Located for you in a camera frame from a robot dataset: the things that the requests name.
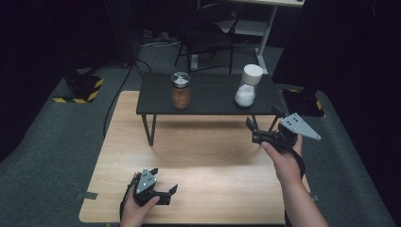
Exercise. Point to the grey tape strip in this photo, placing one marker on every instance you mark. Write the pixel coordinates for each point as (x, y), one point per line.
(315, 197)
(86, 195)

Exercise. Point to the glass jar with silver lid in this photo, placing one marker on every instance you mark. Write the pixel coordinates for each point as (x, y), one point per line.
(181, 93)

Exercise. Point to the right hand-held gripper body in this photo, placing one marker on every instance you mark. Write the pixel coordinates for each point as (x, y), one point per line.
(298, 127)

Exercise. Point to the clear jar with white lid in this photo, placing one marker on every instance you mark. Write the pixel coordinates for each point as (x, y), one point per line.
(247, 90)

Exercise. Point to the person's left hand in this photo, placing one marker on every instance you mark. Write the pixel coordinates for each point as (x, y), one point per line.
(135, 213)

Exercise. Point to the white desk frame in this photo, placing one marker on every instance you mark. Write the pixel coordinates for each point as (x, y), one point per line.
(268, 34)

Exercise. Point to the power strip with plugs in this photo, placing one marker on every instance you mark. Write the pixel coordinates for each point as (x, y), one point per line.
(157, 37)

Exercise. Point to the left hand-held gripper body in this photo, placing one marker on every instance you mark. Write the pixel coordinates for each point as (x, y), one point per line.
(145, 186)

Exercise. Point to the black shelf with metal legs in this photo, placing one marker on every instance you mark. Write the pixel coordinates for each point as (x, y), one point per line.
(208, 94)

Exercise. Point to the black chair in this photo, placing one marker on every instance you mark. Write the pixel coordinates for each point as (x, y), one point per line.
(208, 38)

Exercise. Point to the black base with striped tape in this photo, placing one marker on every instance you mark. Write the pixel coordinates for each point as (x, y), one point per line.
(304, 102)
(83, 90)

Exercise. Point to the person's right hand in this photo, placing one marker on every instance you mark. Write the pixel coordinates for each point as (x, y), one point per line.
(285, 164)

